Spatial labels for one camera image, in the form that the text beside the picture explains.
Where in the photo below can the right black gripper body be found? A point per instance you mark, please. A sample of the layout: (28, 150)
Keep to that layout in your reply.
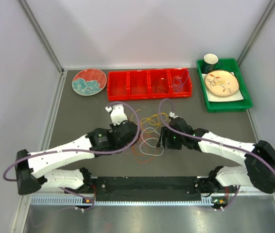
(173, 141)

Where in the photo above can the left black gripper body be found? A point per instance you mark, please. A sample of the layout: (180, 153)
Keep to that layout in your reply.
(118, 126)

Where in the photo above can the red four-compartment bin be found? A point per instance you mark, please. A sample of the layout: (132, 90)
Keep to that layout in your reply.
(149, 84)

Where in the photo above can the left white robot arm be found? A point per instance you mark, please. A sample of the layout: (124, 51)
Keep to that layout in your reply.
(39, 170)

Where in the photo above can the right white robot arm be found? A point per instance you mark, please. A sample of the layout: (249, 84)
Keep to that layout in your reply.
(256, 161)

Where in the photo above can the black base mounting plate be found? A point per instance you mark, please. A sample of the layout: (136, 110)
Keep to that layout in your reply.
(149, 188)

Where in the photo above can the red blue floral plate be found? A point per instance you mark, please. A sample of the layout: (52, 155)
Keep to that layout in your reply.
(89, 82)

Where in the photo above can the beige bird pattern plate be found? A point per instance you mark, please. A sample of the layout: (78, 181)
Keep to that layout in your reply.
(221, 83)

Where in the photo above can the white square plate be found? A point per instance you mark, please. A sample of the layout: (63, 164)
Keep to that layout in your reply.
(212, 98)

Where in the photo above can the white green cup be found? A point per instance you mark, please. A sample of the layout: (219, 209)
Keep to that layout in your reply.
(210, 63)

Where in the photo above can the green plastic tray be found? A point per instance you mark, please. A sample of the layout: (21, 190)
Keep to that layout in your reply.
(229, 64)

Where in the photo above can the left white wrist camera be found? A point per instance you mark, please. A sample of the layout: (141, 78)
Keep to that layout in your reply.
(117, 114)

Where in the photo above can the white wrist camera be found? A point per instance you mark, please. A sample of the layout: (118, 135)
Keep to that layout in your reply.
(172, 115)
(117, 114)

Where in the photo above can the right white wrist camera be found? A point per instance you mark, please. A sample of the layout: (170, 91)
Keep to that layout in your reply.
(172, 115)

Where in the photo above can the grey slotted cable duct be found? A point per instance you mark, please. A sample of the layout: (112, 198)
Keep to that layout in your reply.
(78, 201)

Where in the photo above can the aluminium frame left post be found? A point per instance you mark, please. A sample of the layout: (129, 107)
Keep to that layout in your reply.
(40, 34)

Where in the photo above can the aluminium frame post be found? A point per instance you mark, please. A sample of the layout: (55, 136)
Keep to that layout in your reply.
(258, 28)
(40, 34)

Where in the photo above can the aluminium frame right post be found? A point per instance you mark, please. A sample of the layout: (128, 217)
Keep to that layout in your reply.
(258, 28)

